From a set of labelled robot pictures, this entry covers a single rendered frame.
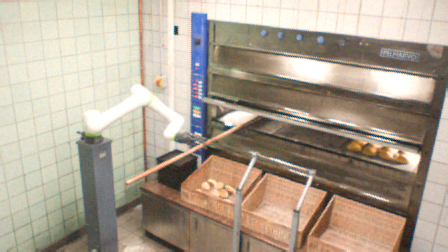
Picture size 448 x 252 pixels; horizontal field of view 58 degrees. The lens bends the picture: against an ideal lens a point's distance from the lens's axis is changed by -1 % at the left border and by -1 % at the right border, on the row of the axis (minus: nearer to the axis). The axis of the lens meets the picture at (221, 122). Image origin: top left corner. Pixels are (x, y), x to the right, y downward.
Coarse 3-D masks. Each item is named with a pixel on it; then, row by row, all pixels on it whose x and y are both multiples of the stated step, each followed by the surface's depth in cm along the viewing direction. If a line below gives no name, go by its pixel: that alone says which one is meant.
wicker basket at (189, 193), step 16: (208, 160) 383; (224, 160) 381; (192, 176) 366; (208, 176) 390; (224, 176) 381; (240, 176) 371; (256, 176) 354; (192, 192) 350; (208, 192) 373; (208, 208) 345; (224, 208) 335
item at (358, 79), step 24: (216, 48) 359; (240, 48) 346; (264, 72) 331; (288, 72) 320; (312, 72) 310; (336, 72) 300; (360, 72) 290; (384, 72) 281; (384, 96) 278; (408, 96) 272
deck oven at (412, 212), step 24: (216, 72) 363; (240, 72) 348; (336, 96) 304; (360, 96) 293; (312, 120) 330; (432, 120) 269; (432, 144) 273; (264, 168) 360; (360, 168) 307; (336, 192) 325; (408, 216) 295; (408, 240) 300
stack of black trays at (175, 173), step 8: (168, 152) 392; (176, 152) 396; (160, 160) 378; (184, 160) 380; (192, 160) 381; (168, 168) 375; (176, 168) 367; (184, 168) 373; (192, 168) 383; (160, 176) 384; (168, 176) 377; (176, 176) 371; (184, 176) 377; (168, 184) 380; (176, 184) 374
